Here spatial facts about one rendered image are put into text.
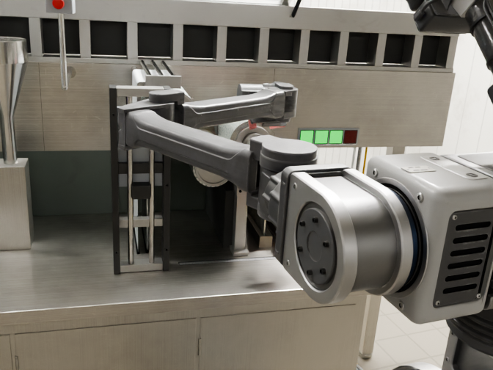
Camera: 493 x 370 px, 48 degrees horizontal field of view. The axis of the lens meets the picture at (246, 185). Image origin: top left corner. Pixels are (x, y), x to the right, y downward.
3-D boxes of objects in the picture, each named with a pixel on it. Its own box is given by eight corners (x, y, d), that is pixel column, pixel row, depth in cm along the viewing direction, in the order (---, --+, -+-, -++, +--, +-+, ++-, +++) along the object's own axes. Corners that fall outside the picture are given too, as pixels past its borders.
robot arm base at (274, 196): (278, 267, 65) (286, 171, 61) (252, 238, 72) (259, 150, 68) (342, 258, 69) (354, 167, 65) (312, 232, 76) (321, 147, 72)
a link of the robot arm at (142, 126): (103, 151, 102) (101, 98, 99) (161, 141, 112) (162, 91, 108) (287, 230, 74) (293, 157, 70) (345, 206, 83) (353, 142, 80)
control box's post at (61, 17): (61, 87, 154) (57, 12, 148) (61, 86, 156) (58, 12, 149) (67, 87, 155) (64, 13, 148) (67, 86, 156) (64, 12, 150)
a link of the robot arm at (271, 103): (160, 153, 105) (161, 95, 101) (141, 146, 108) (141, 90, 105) (299, 124, 135) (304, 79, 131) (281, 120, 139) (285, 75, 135)
